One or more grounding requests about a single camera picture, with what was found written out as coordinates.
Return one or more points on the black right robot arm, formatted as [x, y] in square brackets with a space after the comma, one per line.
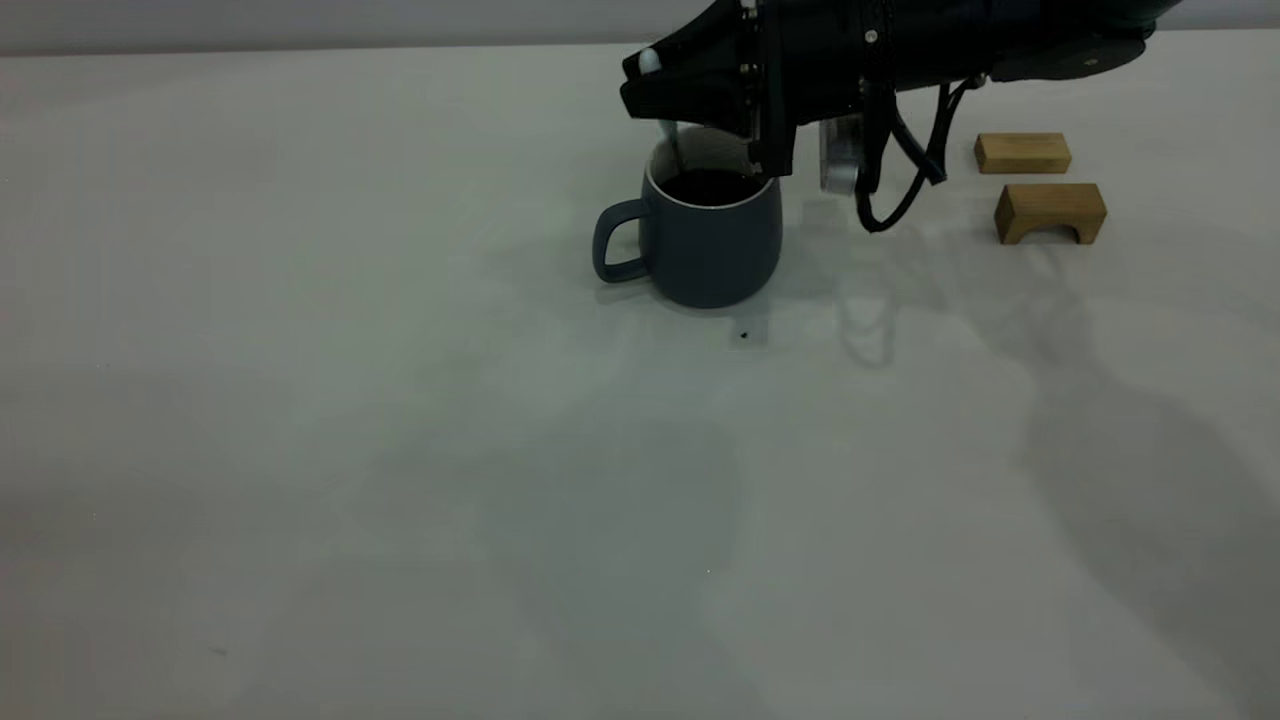
[1020, 35]

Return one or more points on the flat rectangular wooden block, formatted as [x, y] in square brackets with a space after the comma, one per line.
[1020, 153]

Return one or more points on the dark coffee liquid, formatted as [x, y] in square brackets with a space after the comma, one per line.
[712, 188]

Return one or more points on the arched wooden block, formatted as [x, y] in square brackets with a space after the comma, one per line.
[1050, 203]

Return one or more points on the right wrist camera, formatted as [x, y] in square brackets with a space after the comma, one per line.
[840, 160]

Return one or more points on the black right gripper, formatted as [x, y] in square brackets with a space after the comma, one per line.
[810, 60]

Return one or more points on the dark grey ceramic cup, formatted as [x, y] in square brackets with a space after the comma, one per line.
[715, 255]

